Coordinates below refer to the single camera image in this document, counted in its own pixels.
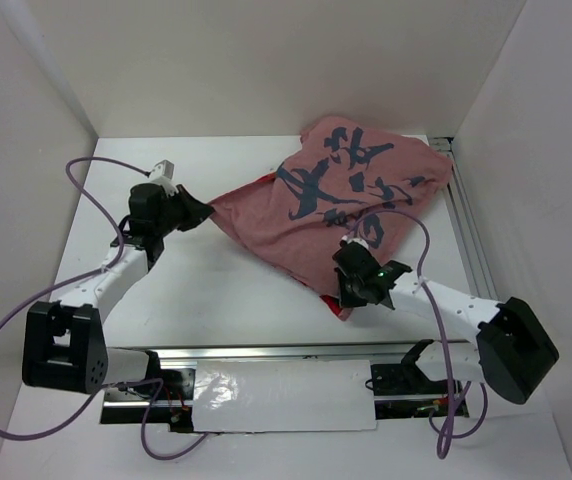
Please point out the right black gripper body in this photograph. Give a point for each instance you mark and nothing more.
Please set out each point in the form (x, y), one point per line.
(349, 292)

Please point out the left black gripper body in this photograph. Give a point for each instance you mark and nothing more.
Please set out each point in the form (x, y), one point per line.
(176, 213)

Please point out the red printed pillowcase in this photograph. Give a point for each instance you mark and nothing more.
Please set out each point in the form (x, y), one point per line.
(346, 180)

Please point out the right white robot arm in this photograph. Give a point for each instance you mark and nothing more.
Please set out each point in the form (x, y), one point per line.
(506, 348)

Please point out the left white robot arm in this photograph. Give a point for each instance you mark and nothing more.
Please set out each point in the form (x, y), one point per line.
(64, 344)

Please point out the white cover plate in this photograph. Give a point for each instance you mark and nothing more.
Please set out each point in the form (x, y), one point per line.
(282, 396)

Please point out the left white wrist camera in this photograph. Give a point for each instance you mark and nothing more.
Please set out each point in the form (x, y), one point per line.
(162, 175)

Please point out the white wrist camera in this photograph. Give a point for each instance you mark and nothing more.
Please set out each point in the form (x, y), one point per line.
(351, 240)
(162, 175)

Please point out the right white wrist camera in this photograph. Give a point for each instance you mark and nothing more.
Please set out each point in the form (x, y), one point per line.
(351, 240)

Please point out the aluminium front rail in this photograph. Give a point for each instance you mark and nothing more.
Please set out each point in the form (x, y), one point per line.
(280, 352)

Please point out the aluminium side rail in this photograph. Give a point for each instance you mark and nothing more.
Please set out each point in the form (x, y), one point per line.
(457, 257)

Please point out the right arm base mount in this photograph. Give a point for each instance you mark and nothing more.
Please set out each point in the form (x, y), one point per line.
(402, 391)

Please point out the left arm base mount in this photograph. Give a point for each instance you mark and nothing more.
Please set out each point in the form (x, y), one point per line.
(167, 398)

